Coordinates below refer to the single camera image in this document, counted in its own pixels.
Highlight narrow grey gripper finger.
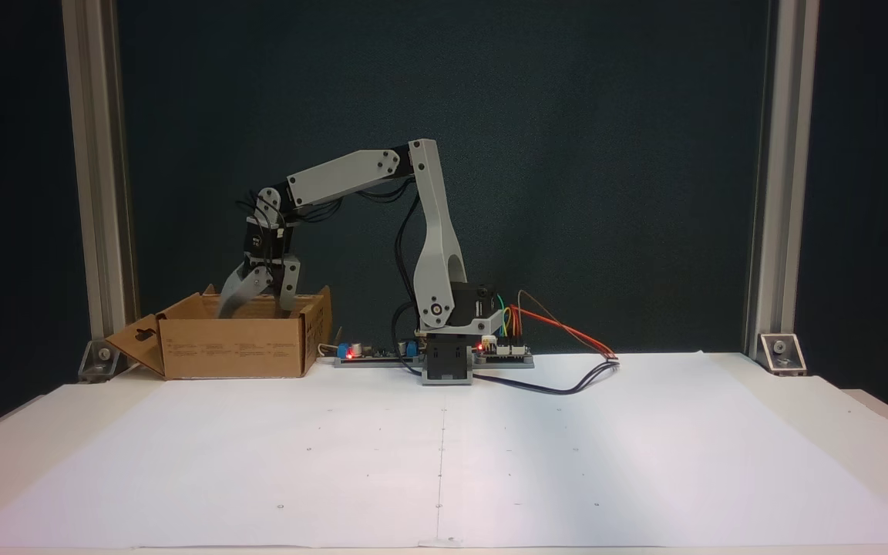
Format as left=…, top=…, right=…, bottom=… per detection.
left=280, top=260, right=303, bottom=311

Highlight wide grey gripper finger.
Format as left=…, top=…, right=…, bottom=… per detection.
left=217, top=264, right=272, bottom=319

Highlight brown cardboard box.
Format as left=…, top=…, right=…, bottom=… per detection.
left=105, top=284, right=334, bottom=380

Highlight blue circuit board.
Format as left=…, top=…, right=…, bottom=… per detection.
left=335, top=338, right=425, bottom=368

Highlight black wrist servo cable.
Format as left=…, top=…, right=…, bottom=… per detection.
left=234, top=191, right=323, bottom=232

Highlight aluminium corner bracket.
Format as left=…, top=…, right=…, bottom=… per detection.
left=78, top=339, right=137, bottom=384
left=758, top=333, right=808, bottom=378

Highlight aluminium frame post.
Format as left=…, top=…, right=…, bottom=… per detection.
left=62, top=0, right=139, bottom=363
left=744, top=0, right=820, bottom=363

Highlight orange red wire bundle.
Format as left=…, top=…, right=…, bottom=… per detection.
left=510, top=290, right=619, bottom=360

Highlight circuit board with jumper wires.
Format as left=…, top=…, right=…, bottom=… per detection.
left=473, top=338, right=535, bottom=368

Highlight black cable white connector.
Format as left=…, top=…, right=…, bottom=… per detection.
left=471, top=355, right=621, bottom=395

